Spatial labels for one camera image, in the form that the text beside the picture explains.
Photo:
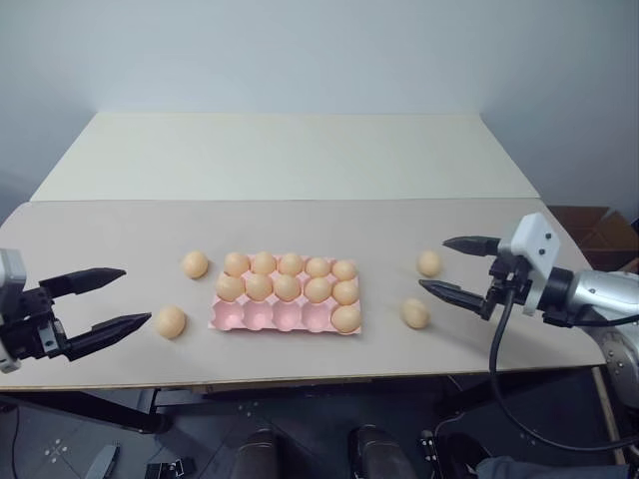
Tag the dark rounded shape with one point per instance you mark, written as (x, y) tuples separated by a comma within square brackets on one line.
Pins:
[(255, 456), (382, 454)]

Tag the wooden table leg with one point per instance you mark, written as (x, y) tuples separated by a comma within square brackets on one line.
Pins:
[(609, 414)]

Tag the beige egg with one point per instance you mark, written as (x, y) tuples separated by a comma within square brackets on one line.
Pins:
[(318, 289), (236, 262), (291, 263), (415, 313), (194, 264), (318, 267), (344, 270), (230, 288), (429, 263), (286, 287), (346, 319), (171, 322), (346, 292), (264, 261), (258, 286)]

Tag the brown cardboard box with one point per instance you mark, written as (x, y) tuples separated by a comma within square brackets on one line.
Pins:
[(594, 232)]

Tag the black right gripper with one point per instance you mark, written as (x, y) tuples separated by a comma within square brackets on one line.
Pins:
[(514, 279)]

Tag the small black floor device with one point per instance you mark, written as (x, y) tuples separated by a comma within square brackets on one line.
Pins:
[(170, 470)]

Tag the black handheld device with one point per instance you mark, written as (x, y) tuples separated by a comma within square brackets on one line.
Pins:
[(429, 451)]

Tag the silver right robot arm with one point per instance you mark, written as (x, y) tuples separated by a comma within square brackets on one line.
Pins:
[(599, 295)]

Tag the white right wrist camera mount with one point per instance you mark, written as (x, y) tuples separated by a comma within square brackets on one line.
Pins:
[(538, 244)]

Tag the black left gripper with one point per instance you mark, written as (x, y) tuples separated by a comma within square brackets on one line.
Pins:
[(30, 324)]

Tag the black table frame bar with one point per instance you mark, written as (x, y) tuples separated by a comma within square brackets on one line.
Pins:
[(100, 411)]

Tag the pink egg tray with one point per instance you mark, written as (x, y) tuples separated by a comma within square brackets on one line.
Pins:
[(259, 319)]

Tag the blue grey cloth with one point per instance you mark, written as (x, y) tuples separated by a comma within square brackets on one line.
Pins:
[(549, 470)]

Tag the grey flat floor object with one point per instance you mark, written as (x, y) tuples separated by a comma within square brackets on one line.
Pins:
[(102, 461)]

